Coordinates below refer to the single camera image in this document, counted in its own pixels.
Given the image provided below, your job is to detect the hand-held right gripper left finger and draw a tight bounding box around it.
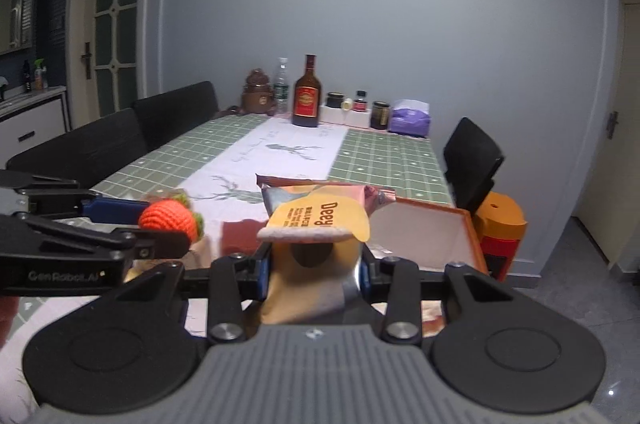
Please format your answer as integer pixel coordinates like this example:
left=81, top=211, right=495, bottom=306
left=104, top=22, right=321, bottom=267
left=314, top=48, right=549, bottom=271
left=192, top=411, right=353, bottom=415
left=102, top=243, right=273, bottom=345

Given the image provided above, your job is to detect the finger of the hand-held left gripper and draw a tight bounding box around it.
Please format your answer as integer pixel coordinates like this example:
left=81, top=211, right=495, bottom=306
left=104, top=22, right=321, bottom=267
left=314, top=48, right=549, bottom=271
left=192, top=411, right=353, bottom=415
left=14, top=213, right=192, bottom=261
left=0, top=170, right=151, bottom=226

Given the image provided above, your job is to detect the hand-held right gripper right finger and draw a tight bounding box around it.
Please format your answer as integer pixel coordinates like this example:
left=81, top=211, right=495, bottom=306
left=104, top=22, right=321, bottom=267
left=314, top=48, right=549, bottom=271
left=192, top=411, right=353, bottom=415
left=357, top=246, right=521, bottom=345

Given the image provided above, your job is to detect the orange crochet toy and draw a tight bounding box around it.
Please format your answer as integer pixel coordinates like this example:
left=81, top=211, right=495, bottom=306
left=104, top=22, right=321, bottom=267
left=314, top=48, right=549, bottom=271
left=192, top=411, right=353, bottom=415
left=137, top=189, right=206, bottom=251

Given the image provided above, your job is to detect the yellow snack packet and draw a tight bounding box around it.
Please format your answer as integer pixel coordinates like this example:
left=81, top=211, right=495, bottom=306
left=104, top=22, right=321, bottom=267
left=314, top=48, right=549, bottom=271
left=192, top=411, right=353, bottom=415
left=256, top=174, right=397, bottom=326

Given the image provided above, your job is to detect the orange cardboard box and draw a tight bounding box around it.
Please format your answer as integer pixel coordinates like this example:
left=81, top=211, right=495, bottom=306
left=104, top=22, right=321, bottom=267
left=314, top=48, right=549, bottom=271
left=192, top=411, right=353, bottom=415
left=367, top=198, right=490, bottom=279

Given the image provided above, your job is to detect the dark red lid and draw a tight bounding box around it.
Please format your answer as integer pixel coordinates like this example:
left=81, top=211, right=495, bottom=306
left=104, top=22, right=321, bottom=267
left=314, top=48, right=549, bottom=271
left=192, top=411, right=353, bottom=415
left=221, top=219, right=273, bottom=258

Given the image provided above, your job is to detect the black chair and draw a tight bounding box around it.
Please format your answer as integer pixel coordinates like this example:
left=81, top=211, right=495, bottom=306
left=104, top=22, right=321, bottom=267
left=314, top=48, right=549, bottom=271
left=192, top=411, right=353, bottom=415
left=443, top=117, right=505, bottom=211
left=132, top=80, right=220, bottom=153
left=6, top=108, right=150, bottom=191

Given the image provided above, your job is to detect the white deer print runner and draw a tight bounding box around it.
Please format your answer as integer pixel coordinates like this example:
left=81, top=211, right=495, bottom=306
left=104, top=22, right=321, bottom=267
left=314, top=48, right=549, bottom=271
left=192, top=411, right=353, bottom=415
left=182, top=116, right=349, bottom=226

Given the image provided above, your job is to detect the white sideboard cabinet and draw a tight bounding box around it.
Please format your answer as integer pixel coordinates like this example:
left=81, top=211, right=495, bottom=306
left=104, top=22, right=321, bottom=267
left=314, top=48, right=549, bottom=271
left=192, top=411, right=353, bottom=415
left=0, top=86, right=69, bottom=171

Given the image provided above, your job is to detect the orange plastic stool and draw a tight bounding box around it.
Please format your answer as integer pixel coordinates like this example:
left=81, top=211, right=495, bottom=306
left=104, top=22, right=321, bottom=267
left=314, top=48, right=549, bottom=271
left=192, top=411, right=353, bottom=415
left=472, top=191, right=528, bottom=283

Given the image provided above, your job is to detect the green spray bottle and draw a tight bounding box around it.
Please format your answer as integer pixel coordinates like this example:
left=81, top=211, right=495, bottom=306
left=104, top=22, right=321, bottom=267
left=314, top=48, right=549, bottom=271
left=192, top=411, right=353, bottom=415
left=32, top=58, right=49, bottom=91

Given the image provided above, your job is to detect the white foam box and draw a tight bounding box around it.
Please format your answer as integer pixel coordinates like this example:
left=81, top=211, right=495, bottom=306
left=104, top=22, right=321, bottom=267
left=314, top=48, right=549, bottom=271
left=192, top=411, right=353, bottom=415
left=320, top=104, right=373, bottom=129

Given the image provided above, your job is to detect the dark glass jar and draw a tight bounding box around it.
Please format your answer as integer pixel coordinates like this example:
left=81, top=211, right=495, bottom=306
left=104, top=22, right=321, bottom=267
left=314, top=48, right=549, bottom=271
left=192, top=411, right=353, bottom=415
left=370, top=100, right=390, bottom=131

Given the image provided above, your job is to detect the purple tissue box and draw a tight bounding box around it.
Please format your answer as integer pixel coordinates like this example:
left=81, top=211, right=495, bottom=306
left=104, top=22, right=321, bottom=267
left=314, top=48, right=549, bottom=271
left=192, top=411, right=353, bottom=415
left=389, top=99, right=431, bottom=138

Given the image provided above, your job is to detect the brown bear-shaped bottle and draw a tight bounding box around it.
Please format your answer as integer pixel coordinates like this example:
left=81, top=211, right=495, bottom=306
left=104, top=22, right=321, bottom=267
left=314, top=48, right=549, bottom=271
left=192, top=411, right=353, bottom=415
left=241, top=68, right=277, bottom=115

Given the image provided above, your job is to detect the brown liquor bottle red label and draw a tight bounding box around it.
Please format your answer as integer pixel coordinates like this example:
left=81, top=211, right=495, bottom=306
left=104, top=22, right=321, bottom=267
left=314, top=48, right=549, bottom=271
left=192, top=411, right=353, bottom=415
left=292, top=54, right=321, bottom=128

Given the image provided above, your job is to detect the clear plastic water bottle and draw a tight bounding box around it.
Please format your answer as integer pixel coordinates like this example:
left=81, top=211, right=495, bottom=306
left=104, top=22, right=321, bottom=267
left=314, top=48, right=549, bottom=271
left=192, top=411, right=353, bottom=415
left=273, top=57, right=291, bottom=115

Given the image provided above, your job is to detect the glass panel door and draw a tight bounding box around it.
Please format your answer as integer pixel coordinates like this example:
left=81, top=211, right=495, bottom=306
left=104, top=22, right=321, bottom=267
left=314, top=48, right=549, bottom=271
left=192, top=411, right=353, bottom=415
left=74, top=0, right=152, bottom=121

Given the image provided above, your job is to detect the plain cream door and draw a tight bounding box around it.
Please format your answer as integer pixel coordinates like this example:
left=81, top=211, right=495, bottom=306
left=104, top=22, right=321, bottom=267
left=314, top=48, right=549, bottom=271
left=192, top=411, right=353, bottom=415
left=575, top=1, right=640, bottom=277

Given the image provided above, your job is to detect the framed wall window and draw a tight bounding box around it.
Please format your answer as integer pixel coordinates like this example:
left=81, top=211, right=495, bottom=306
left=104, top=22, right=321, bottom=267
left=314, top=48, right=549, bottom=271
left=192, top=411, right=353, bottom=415
left=0, top=0, right=39, bottom=56

